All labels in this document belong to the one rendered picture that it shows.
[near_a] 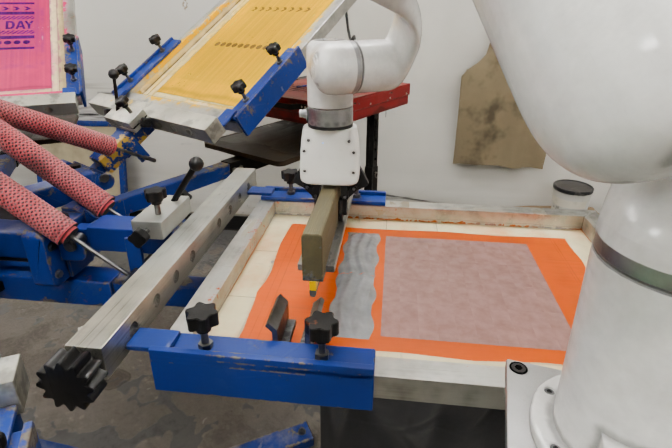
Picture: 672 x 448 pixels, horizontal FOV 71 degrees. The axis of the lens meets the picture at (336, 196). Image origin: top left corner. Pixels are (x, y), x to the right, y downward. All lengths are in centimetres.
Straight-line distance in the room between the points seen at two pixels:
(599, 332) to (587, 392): 5
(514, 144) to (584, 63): 265
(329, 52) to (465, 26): 216
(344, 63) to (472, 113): 217
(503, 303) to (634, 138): 68
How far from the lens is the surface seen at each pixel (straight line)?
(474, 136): 283
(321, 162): 79
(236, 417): 198
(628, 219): 32
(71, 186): 108
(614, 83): 22
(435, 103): 283
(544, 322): 86
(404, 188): 297
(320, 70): 67
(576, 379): 38
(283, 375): 66
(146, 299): 75
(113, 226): 99
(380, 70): 69
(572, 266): 104
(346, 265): 93
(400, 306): 83
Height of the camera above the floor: 144
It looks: 22 degrees down
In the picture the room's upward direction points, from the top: straight up
